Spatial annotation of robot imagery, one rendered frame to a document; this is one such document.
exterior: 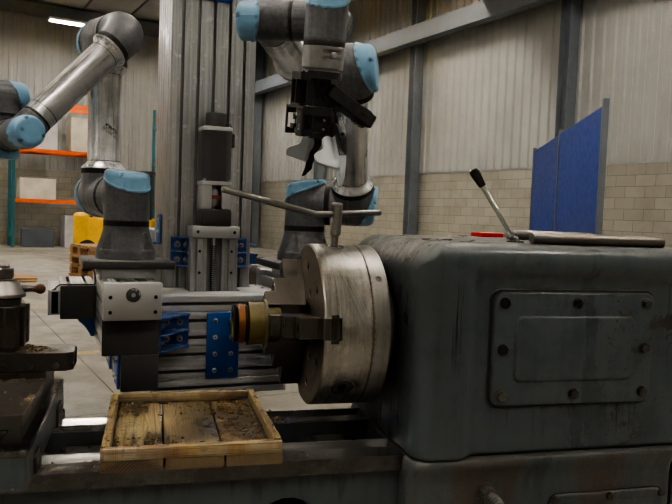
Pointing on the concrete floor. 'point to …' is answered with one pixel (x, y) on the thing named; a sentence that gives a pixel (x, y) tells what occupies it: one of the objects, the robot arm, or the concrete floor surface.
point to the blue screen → (571, 177)
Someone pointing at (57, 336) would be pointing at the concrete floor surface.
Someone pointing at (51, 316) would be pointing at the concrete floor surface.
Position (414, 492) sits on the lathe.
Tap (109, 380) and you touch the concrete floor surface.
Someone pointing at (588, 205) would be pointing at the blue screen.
